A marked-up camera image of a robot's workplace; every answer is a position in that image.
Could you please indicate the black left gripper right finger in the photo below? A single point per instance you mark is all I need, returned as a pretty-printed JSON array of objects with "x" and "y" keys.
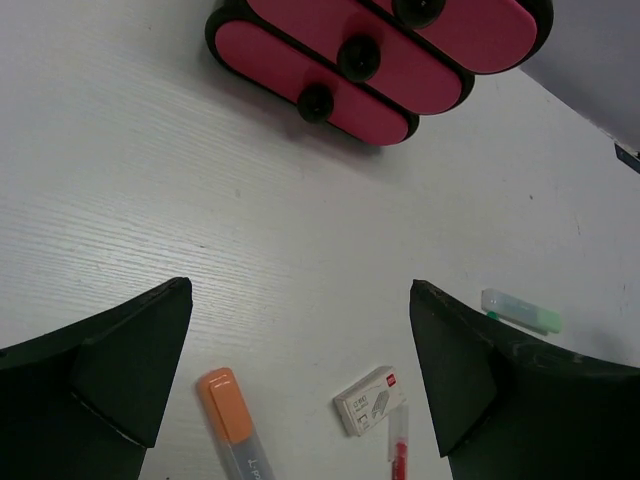
[{"x": 507, "y": 405}]

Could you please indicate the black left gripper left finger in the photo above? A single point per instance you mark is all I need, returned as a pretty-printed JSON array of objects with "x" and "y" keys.
[{"x": 87, "y": 401}]

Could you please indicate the green highlighter marker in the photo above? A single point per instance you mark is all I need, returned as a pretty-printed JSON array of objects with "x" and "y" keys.
[{"x": 506, "y": 307}]

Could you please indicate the orange cap highlighter marker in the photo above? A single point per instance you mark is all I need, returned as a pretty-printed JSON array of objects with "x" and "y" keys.
[{"x": 235, "y": 436}]

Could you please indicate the black drawer cabinet pink drawers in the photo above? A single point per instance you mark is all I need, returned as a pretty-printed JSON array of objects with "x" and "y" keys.
[{"x": 373, "y": 69}]

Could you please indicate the red gel pen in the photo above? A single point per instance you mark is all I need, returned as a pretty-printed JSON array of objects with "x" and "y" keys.
[{"x": 398, "y": 439}]

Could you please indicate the blue label sticker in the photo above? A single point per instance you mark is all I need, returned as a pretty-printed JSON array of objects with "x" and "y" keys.
[{"x": 630, "y": 159}]

